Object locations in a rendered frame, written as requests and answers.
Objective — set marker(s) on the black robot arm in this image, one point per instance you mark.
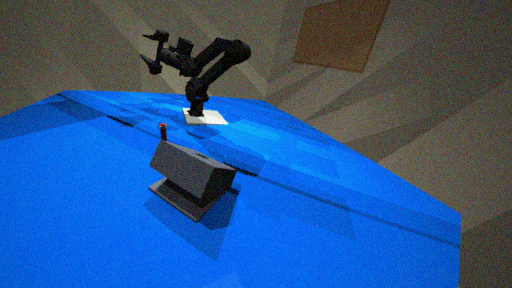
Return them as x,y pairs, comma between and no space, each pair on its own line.
236,52

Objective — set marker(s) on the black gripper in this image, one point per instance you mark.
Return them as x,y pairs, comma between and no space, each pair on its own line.
163,55

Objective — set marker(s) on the grey sloped panel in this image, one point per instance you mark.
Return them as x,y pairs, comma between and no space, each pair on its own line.
193,182

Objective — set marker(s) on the dark red peg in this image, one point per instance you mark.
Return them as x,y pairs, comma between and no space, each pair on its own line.
163,131

